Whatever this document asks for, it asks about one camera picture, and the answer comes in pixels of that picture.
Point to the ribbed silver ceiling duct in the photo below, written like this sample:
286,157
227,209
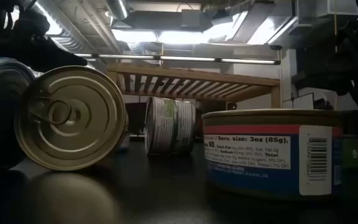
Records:
70,34

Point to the long LED light bar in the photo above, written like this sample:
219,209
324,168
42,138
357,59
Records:
185,58

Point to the white screen monitor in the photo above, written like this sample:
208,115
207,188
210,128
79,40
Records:
303,101

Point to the wooden slatted shelf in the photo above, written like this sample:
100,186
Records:
197,76

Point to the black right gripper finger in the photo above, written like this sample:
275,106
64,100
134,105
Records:
325,71

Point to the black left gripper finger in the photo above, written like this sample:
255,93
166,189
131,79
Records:
57,59

